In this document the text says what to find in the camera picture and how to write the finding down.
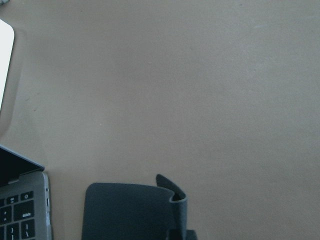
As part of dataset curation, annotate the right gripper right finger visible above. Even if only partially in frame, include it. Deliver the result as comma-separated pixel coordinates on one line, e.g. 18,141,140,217
185,229,198,240

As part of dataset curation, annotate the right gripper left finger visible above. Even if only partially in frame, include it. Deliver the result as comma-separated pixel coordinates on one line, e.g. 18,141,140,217
166,229,186,240

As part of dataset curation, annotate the black mouse pad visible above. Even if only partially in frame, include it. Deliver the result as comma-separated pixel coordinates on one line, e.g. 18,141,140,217
81,174,188,240

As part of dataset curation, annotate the dark grey laptop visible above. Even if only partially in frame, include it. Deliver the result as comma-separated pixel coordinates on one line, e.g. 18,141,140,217
0,146,53,240

